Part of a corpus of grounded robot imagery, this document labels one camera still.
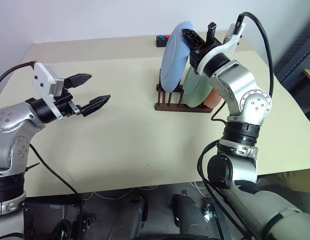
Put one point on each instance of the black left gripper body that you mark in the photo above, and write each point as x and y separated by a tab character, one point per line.
65	106

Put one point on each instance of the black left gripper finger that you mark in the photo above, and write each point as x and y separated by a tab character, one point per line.
78	79
97	103

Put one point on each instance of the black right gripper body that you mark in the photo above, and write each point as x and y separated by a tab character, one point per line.
198	56

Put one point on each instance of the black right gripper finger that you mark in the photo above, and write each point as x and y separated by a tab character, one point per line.
193	37
211	31

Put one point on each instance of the blue plate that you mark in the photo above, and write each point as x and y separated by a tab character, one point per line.
173	62

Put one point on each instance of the green plate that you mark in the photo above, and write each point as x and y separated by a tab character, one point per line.
194	92

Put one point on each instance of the red plate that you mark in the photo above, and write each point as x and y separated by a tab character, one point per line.
212	100

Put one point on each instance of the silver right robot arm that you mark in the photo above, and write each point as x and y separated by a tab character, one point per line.
245	100

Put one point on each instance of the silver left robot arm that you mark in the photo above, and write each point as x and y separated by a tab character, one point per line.
12	120

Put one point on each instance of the dark brown dish rack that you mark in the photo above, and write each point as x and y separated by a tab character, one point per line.
174	108

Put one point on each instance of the black button box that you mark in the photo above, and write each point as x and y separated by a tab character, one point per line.
161	43

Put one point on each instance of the small black clip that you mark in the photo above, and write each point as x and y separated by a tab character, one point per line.
89	222

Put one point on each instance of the dark grey rounded shape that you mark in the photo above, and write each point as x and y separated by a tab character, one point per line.
187	215
132	217

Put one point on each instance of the black and silver clamp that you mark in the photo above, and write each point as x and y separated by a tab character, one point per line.
209	212

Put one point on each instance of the olive green fabric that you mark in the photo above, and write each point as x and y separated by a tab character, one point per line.
295	182

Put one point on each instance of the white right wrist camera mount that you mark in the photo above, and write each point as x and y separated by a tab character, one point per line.
227	47

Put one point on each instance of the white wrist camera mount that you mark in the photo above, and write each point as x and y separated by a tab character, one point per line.
42	80
227	47

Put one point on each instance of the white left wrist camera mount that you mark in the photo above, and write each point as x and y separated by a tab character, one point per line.
42	80

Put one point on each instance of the black frame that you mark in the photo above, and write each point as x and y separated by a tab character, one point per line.
44	212

